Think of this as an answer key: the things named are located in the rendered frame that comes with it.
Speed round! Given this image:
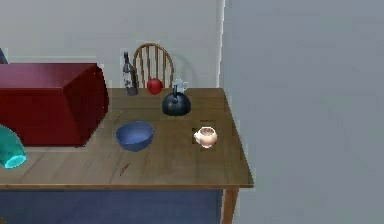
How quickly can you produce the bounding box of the pale pink cup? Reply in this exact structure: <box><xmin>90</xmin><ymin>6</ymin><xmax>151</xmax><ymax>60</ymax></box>
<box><xmin>193</xmin><ymin>126</ymin><xmax>218</xmax><ymax>149</ymax></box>

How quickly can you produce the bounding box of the black kettle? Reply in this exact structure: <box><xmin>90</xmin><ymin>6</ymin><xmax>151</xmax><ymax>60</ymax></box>
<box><xmin>161</xmin><ymin>79</ymin><xmax>192</xmax><ymax>117</ymax></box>

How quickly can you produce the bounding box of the red apple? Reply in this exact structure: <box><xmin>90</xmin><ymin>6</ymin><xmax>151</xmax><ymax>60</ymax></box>
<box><xmin>146</xmin><ymin>77</ymin><xmax>164</xmax><ymax>96</ymax></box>

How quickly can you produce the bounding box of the brown wooden table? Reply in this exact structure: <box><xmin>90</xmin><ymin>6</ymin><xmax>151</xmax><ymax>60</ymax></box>
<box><xmin>0</xmin><ymin>87</ymin><xmax>255</xmax><ymax>224</ymax></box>

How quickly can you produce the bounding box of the brown wooden chair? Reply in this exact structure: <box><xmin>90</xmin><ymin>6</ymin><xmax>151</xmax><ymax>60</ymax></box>
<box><xmin>132</xmin><ymin>42</ymin><xmax>176</xmax><ymax>90</ymax></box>

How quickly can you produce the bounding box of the blue bowl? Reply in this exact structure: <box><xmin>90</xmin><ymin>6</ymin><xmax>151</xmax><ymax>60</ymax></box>
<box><xmin>115</xmin><ymin>120</ymin><xmax>155</xmax><ymax>153</ymax></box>

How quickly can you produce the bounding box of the dark glass bottle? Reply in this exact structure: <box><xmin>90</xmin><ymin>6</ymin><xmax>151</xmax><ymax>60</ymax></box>
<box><xmin>122</xmin><ymin>51</ymin><xmax>139</xmax><ymax>97</ymax></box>

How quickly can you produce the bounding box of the dark red box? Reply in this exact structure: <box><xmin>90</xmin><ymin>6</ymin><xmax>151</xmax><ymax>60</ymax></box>
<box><xmin>0</xmin><ymin>62</ymin><xmax>110</xmax><ymax>148</ymax></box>

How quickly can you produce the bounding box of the teal vase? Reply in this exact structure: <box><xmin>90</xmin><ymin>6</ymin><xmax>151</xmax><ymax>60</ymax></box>
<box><xmin>0</xmin><ymin>124</ymin><xmax>27</xmax><ymax>169</ymax></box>

